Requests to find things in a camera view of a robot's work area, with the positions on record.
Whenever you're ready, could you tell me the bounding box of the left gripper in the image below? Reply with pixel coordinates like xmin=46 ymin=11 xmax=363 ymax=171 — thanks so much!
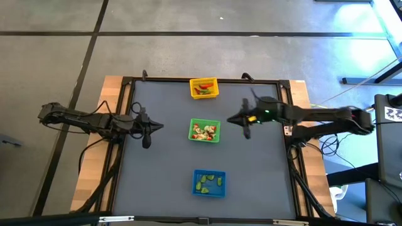
xmin=137 ymin=106 xmax=165 ymax=150

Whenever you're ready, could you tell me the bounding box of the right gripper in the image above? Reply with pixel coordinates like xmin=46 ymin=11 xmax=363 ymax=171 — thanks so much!
xmin=226 ymin=96 xmax=283 ymax=141

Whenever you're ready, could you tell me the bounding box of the green plastic basket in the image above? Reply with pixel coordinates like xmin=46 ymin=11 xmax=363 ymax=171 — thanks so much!
xmin=188 ymin=118 xmax=222 ymax=144

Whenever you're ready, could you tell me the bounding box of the yellow plastic basket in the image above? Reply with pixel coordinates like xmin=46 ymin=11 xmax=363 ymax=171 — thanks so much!
xmin=189 ymin=77 xmax=220 ymax=100

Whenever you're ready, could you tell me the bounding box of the blue plastic basket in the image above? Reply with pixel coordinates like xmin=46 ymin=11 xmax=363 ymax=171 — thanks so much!
xmin=192 ymin=169 xmax=227 ymax=198

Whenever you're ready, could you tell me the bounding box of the white floor object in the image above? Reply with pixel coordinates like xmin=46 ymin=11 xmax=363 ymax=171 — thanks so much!
xmin=329 ymin=184 xmax=350 ymax=214

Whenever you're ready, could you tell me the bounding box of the black cabinet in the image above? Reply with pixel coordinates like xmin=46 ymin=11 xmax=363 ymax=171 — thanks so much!
xmin=365 ymin=178 xmax=402 ymax=225
xmin=373 ymin=93 xmax=402 ymax=189

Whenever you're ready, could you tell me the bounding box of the black coiled floor cable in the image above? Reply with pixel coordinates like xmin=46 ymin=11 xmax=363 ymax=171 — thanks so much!
xmin=318 ymin=133 xmax=342 ymax=157

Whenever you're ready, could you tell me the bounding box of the silver metal bracket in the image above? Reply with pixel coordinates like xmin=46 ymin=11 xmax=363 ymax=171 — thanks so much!
xmin=98 ymin=215 xmax=135 ymax=223
xmin=272 ymin=219 xmax=310 ymax=226

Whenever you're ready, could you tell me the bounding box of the grey metal floor bracket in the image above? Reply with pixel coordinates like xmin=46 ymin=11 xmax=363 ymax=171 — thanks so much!
xmin=0 ymin=134 xmax=23 ymax=148

